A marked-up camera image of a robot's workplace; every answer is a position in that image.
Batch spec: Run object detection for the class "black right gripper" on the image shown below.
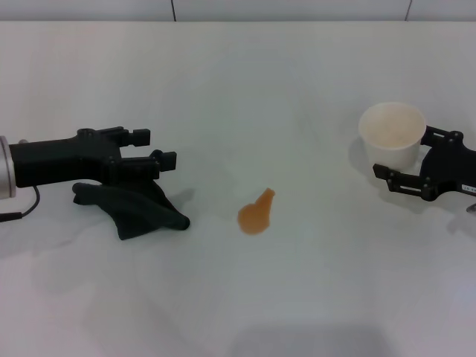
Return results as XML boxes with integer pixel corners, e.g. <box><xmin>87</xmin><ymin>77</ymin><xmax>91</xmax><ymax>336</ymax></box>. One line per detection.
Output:
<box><xmin>372</xmin><ymin>125</ymin><xmax>476</xmax><ymax>204</ymax></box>

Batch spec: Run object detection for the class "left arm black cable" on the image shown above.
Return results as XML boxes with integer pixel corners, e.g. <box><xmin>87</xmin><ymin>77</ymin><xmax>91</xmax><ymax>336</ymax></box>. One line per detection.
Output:
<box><xmin>0</xmin><ymin>184</ymin><xmax>40</xmax><ymax>224</ymax></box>

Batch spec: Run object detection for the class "white paper cup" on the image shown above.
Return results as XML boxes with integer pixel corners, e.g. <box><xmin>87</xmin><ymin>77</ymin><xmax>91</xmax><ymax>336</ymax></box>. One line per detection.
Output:
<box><xmin>358</xmin><ymin>100</ymin><xmax>428</xmax><ymax>176</ymax></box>

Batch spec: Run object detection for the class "dark rag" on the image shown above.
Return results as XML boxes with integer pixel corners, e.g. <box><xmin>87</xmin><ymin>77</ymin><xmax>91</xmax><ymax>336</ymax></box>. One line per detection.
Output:
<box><xmin>71</xmin><ymin>181</ymin><xmax>192</xmax><ymax>241</ymax></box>

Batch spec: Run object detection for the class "orange liquid stain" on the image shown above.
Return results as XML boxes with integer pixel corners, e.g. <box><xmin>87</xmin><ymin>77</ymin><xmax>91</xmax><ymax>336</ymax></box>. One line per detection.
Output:
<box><xmin>237</xmin><ymin>188</ymin><xmax>277</xmax><ymax>236</ymax></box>

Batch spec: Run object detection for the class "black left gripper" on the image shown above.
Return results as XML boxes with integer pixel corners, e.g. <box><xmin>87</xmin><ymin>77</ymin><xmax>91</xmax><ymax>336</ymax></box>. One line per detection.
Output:
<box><xmin>8</xmin><ymin>126</ymin><xmax>178</xmax><ymax>188</ymax></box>

